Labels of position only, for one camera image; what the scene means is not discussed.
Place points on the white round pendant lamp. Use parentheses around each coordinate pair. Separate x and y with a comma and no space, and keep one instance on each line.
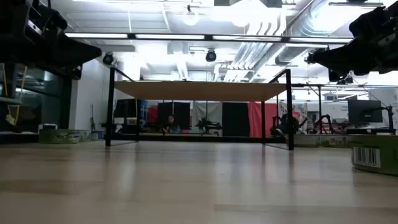
(190,18)

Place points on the person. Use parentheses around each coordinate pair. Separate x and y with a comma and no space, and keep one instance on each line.
(170,123)

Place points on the black computer monitor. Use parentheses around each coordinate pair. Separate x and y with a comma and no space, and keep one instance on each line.
(365,111)

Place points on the red curtain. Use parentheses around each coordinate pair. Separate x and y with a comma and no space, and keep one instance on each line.
(255,119)

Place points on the wooden shelf black metal legs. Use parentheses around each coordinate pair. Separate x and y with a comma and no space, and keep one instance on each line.
(199,91)

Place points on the black curtain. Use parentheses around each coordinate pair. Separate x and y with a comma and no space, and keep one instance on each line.
(235,119)

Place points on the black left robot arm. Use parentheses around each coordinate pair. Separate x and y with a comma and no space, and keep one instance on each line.
(9,31)

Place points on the black background robot arm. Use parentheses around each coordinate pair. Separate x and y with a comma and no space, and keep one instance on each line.
(316,124)
(208,125)
(284,123)

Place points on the black tripod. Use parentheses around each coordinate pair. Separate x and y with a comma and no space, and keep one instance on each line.
(92,123)

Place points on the silver ventilation duct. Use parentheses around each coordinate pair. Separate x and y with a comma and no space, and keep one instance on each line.
(289,54)

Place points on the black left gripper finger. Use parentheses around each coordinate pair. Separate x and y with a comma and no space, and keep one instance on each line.
(81,53)
(74,73)

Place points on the grey hanging cloth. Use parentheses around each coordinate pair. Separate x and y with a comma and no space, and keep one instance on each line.
(214,110)

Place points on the white box device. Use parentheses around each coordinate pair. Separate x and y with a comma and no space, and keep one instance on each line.
(48,127)

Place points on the black partition panel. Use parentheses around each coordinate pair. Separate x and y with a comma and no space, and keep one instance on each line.
(182,113)

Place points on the overhead LED light bar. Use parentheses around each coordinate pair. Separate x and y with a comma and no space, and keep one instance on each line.
(169,36)

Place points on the olive green seafood can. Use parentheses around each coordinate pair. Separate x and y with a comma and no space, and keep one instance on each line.
(59,137)
(382,155)

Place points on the black background metal frame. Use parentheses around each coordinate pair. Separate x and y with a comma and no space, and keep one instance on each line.
(320,105)

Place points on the blue panel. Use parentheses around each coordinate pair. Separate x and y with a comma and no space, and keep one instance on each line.
(143,109)

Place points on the black ceiling spotlight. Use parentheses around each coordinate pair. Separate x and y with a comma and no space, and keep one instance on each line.
(345,80)

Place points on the black table edge rail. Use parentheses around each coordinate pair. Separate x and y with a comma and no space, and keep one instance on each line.
(186,138)

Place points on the colourful printed poster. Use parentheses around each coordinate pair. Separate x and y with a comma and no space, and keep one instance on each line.
(298,109)

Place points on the black display screen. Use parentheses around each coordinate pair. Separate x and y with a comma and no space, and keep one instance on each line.
(126,109)

